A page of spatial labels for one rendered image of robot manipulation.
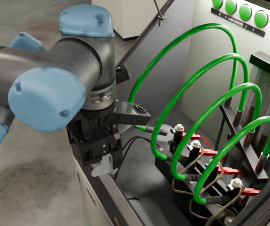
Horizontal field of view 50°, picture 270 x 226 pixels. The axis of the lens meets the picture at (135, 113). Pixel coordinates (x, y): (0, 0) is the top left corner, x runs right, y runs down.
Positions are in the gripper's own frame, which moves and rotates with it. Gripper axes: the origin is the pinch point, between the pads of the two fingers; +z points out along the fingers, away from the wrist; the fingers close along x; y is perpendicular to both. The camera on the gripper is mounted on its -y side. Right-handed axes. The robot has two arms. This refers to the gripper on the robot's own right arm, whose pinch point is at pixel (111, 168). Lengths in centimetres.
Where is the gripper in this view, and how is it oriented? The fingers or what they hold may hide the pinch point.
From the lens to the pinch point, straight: 64.8
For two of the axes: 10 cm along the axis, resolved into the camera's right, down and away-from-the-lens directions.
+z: 0.0, 7.6, 6.4
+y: -8.6, 3.3, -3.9
